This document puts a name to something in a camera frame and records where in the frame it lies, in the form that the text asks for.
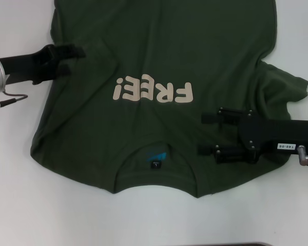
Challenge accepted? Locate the dark left arm cable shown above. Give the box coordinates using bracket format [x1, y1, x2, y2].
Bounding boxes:
[0, 94, 29, 106]

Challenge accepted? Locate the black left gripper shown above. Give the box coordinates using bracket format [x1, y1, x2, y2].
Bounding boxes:
[0, 44, 87, 85]

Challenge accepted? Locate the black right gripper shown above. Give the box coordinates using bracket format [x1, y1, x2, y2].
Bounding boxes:
[198, 108, 308, 165]

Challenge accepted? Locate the dark green FREE! t-shirt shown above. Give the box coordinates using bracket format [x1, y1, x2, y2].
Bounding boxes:
[29, 0, 308, 198]

